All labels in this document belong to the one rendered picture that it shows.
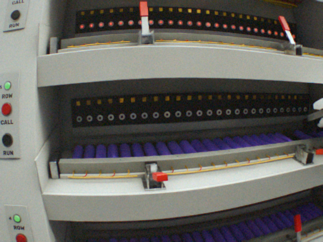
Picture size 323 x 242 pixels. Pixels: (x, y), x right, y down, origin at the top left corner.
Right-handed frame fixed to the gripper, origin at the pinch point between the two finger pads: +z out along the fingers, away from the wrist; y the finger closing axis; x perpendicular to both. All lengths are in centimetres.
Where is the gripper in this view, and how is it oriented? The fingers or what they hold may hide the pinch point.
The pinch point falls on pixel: (315, 124)
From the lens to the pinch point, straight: 58.9
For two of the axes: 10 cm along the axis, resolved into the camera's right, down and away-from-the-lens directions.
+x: 0.9, 9.6, -2.7
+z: -1.4, 2.8, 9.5
